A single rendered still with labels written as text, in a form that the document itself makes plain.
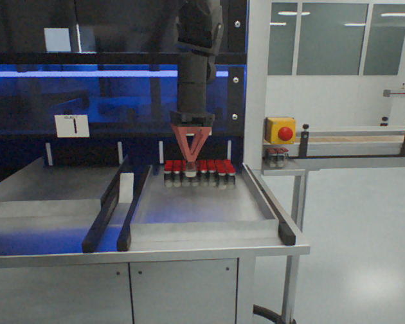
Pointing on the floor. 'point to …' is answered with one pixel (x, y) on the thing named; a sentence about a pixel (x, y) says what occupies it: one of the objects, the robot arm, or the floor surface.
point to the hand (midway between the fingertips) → (189, 156)
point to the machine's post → (252, 132)
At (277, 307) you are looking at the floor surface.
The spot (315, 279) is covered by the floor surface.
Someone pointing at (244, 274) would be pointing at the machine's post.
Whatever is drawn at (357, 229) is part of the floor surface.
